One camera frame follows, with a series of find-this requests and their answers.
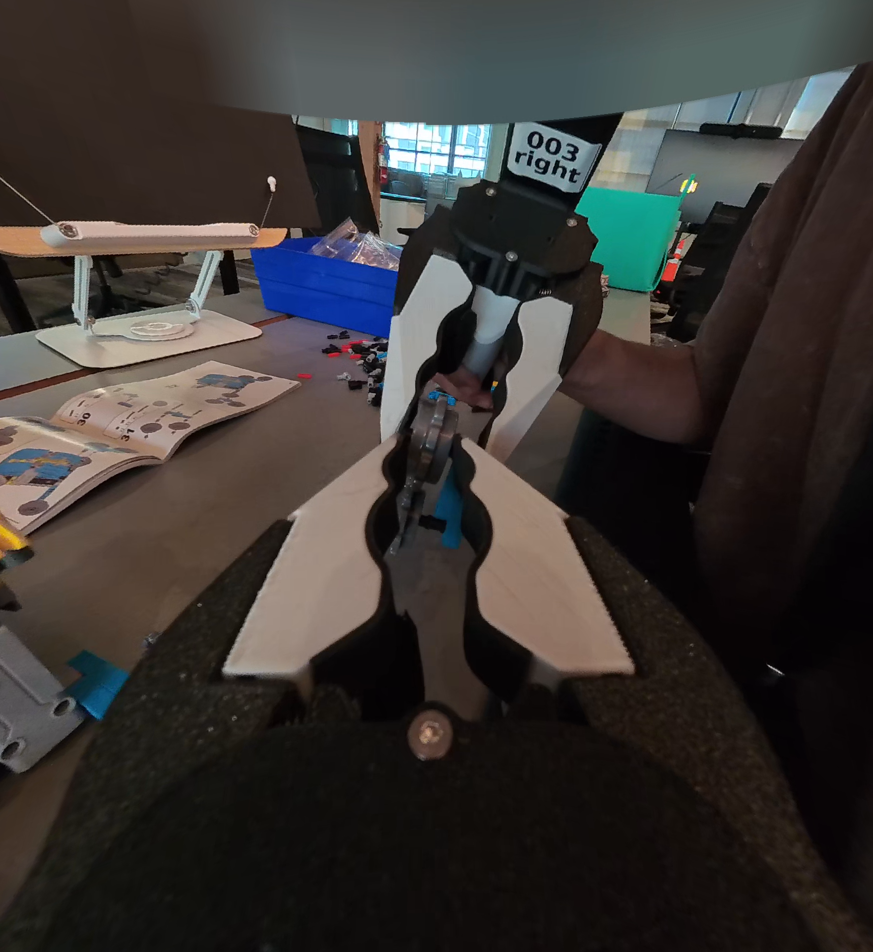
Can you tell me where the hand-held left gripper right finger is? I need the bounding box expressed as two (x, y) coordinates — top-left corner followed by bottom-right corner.
(453, 437), (636, 679)

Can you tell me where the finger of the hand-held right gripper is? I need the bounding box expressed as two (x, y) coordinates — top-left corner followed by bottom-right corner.
(487, 299), (576, 464)
(379, 259), (476, 449)

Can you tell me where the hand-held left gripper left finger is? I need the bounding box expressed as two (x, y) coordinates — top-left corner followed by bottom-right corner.
(221, 436), (409, 681)

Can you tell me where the large black toy wheel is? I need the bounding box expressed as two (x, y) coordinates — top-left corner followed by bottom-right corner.
(405, 393), (461, 488)

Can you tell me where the small black toy wheel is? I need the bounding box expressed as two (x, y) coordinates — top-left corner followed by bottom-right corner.
(386, 483), (429, 555)

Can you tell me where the person's right forearm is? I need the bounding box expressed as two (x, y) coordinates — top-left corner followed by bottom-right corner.
(559, 327), (713, 449)

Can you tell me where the person's right hand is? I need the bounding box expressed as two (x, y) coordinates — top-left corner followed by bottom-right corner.
(435, 369), (497, 412)

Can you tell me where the pile of small toy parts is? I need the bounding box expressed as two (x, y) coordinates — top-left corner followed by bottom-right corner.
(299, 327), (393, 407)

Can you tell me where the teal felt divider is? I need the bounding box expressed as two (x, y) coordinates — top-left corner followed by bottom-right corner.
(578, 186), (683, 293)

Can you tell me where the blue plastic bin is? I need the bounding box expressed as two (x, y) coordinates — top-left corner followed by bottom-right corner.
(250, 237), (400, 340)

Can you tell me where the clear plastic parts bag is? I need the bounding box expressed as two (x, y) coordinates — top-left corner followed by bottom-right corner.
(310, 218), (408, 270)

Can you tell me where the instruction booklet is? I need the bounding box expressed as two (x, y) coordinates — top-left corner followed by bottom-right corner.
(0, 360), (304, 536)

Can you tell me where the person's brown shirt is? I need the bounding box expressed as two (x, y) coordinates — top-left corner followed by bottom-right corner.
(693, 52), (873, 952)

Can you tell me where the blue grey toy robot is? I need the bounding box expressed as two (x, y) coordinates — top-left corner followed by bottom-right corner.
(0, 509), (131, 827)

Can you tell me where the dark divider panel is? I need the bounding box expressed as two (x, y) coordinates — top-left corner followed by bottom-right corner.
(0, 0), (322, 228)

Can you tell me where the wall monitor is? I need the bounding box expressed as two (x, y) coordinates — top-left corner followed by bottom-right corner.
(645, 130), (806, 224)

